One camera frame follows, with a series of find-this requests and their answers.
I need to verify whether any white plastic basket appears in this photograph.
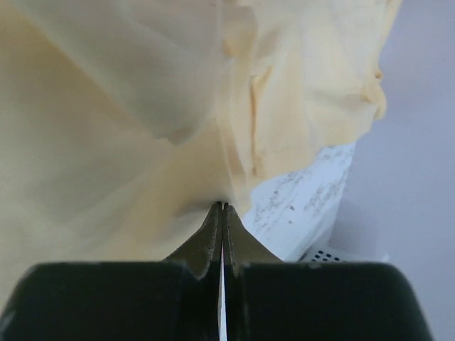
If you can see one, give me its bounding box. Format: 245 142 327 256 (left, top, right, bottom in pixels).
299 200 390 263

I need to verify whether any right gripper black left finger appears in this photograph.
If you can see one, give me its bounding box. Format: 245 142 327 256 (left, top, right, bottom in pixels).
1 203 223 341

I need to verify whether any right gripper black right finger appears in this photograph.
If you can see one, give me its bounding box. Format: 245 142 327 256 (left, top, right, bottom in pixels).
223 205 432 341

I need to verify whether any yellow t-shirt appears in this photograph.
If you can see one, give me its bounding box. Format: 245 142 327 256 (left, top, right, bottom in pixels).
0 0 405 264

